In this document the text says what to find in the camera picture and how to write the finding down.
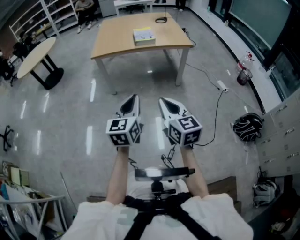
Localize black office chair base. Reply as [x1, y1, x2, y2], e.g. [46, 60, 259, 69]
[0, 125, 14, 152]

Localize large dark wall screen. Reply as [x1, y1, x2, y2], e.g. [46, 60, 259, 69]
[228, 0, 293, 49]

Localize person's right forearm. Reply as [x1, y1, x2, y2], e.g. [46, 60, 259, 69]
[179, 145, 209, 200]

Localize black chest-mounted phone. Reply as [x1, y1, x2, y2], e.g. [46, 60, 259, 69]
[135, 166, 195, 181]

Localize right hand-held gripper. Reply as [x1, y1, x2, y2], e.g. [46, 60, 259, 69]
[159, 97, 203, 148]

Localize yellow white book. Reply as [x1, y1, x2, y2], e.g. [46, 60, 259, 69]
[133, 26, 155, 41]

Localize white power strip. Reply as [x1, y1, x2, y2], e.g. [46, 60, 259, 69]
[217, 80, 229, 92]

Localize clear plastic water jug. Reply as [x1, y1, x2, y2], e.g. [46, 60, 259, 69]
[237, 52, 255, 71]

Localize wooden table white legs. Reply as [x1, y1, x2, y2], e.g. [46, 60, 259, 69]
[90, 12, 194, 96]

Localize oval table black base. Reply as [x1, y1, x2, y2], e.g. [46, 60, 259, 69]
[16, 37, 65, 90]

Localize white metal shelf rack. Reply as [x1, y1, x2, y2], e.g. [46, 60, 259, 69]
[8, 0, 79, 43]

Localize white metal workbench rack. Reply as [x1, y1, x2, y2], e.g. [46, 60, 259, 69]
[0, 185, 68, 240]

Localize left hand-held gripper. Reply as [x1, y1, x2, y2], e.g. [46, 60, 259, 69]
[105, 94, 143, 147]

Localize thin metal rod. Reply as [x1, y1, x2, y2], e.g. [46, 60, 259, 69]
[60, 172, 78, 211]

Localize grey white backpack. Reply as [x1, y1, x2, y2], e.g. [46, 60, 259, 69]
[252, 181, 279, 208]

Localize black white striped helmet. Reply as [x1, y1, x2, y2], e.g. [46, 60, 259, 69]
[232, 112, 265, 143]

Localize pale green cardboard box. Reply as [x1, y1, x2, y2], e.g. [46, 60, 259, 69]
[9, 166, 21, 186]

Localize grey drawer cabinet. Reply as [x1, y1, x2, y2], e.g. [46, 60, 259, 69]
[255, 90, 300, 175]

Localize black chest harness mount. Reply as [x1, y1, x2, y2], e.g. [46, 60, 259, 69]
[121, 180, 221, 240]

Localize small white table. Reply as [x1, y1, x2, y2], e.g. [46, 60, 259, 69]
[113, 0, 153, 16]

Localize wire mesh waste bin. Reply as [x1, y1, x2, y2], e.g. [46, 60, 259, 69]
[236, 68, 253, 85]

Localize black desk lamp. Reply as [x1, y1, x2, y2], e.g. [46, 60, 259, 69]
[153, 0, 168, 24]

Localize white cabinet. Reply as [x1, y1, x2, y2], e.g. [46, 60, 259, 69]
[98, 0, 118, 17]

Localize person's left forearm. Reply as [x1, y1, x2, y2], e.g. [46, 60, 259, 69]
[105, 146, 131, 204]

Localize person's white shirt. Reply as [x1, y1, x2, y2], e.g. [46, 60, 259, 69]
[60, 180, 254, 240]

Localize black floor cable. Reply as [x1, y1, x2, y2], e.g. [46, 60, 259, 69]
[192, 90, 223, 147]

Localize grey floor cable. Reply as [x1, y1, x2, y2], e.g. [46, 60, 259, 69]
[185, 63, 221, 90]

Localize olive cardboard box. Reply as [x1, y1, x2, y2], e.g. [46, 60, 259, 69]
[19, 169, 30, 187]

